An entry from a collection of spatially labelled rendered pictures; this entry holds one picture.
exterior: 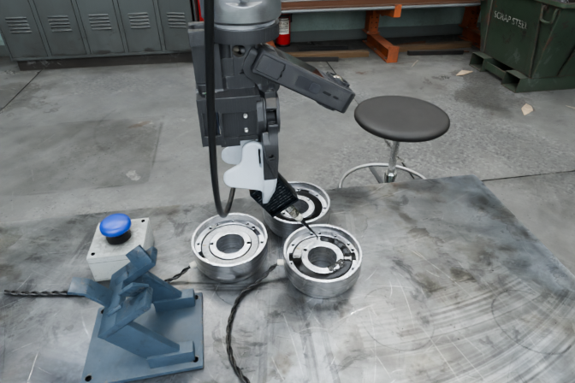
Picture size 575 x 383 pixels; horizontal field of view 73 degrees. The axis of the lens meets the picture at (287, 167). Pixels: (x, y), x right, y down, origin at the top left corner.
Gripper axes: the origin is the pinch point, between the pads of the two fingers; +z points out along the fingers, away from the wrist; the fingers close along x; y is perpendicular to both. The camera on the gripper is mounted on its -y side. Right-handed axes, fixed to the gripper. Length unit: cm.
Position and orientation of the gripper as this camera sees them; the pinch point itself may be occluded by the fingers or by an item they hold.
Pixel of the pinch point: (269, 186)
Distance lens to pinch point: 48.8
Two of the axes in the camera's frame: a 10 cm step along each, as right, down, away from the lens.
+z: 0.0, 8.3, 5.6
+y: -9.8, 1.0, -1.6
